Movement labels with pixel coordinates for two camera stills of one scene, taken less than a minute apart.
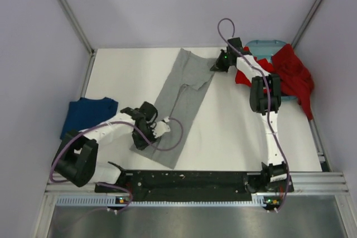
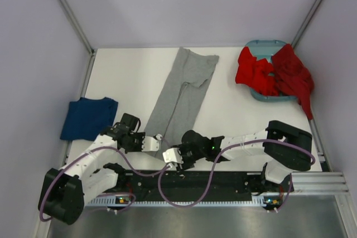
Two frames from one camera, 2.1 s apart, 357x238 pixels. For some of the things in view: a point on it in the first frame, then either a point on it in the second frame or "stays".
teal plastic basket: [264, 49] stays
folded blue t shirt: [83, 113] stays
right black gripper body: [222, 63] -> [189, 156]
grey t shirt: [190, 75] stays
